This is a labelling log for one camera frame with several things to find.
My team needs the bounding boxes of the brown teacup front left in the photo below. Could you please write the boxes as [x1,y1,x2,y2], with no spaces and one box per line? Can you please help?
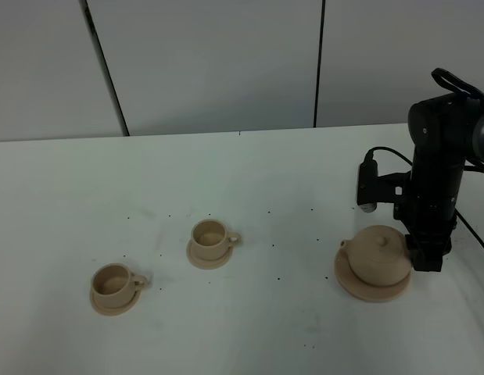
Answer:
[91,263,149,309]

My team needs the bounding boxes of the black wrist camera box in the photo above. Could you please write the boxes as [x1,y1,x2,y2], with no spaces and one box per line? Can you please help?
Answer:
[357,159,378,213]

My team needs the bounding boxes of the brown teapot with lid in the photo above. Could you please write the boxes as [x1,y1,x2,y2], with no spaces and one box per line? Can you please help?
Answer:
[339,225,411,288]

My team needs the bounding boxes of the tan teapot saucer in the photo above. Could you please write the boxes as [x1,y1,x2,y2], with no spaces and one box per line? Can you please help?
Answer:
[334,249,411,303]

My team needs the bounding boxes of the brown teacup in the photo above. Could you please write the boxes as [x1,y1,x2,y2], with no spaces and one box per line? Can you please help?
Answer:
[91,263,149,309]
[191,220,241,262]

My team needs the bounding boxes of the brown teacup near centre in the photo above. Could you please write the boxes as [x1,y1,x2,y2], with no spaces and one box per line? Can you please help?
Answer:
[191,220,241,262]

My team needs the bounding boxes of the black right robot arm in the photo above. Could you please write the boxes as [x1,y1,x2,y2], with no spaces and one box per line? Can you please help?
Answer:
[396,94,484,272]

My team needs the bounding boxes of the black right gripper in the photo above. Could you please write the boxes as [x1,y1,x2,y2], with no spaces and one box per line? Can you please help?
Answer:
[393,191,457,272]

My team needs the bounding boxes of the tan saucer near centre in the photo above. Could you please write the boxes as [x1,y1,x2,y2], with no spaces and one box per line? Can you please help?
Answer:
[186,241,233,270]

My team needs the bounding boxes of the black camera cable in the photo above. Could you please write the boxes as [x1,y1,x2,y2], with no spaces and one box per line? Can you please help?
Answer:
[362,68,484,261]

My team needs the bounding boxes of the tan saucer front left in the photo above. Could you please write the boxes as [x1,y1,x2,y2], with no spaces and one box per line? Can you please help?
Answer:
[89,291,141,316]

